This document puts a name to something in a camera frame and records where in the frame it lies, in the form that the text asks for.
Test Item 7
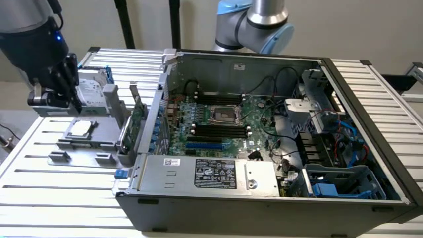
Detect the aluminium frame rail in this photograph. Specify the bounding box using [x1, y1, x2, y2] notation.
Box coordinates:
[398, 62, 423, 103]

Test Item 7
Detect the silver hard disk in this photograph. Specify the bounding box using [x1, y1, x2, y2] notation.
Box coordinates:
[73, 66, 114, 110]

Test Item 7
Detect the grey parts rack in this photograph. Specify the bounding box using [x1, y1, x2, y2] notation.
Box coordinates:
[31, 83, 145, 167]

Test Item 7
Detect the silver metal disk bay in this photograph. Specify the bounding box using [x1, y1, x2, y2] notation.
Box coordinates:
[282, 68, 348, 135]

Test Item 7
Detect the grey-blue plastic disk bay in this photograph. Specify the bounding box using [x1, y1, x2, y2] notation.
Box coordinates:
[289, 163, 389, 199]

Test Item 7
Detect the green graphics card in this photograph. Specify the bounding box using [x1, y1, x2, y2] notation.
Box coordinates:
[117, 85, 148, 155]

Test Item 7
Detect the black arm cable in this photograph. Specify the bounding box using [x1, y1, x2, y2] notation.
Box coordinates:
[47, 0, 65, 31]

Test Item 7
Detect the black stand pole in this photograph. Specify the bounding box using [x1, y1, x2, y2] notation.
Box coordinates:
[168, 0, 182, 50]
[113, 0, 137, 49]

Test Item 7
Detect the black open PC case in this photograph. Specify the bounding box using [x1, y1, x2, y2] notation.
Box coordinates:
[112, 48, 423, 233]

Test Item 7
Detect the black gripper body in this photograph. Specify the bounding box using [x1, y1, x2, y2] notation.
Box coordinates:
[0, 16, 70, 87]

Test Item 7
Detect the green motherboard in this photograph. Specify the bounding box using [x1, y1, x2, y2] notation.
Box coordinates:
[161, 95, 297, 162]

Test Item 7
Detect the red wire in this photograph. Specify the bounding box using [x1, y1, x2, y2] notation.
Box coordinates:
[330, 138, 370, 160]

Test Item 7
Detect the blue wire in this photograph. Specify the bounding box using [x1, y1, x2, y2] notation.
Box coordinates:
[332, 118, 368, 170]

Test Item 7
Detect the black box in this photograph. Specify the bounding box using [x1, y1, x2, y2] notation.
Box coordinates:
[378, 74, 418, 91]

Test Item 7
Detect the CPU socket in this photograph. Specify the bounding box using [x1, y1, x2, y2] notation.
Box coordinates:
[206, 105, 246, 126]

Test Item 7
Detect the black looped wire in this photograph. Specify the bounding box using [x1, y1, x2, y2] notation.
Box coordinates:
[254, 66, 304, 98]

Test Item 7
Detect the blue expansion slot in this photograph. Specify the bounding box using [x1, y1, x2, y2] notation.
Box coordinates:
[185, 142, 222, 150]

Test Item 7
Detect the thin black cable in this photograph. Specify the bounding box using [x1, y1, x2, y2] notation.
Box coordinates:
[0, 123, 21, 150]

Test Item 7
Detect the short black wire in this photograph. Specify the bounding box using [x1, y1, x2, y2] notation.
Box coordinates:
[182, 79, 200, 95]

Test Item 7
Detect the silver power supply unit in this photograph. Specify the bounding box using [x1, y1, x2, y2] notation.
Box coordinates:
[137, 155, 281, 198]

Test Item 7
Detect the RAM stick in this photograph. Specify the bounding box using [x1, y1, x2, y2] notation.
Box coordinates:
[69, 141, 100, 148]

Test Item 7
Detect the silver CPU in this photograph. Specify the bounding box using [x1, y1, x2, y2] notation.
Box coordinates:
[66, 120, 97, 137]

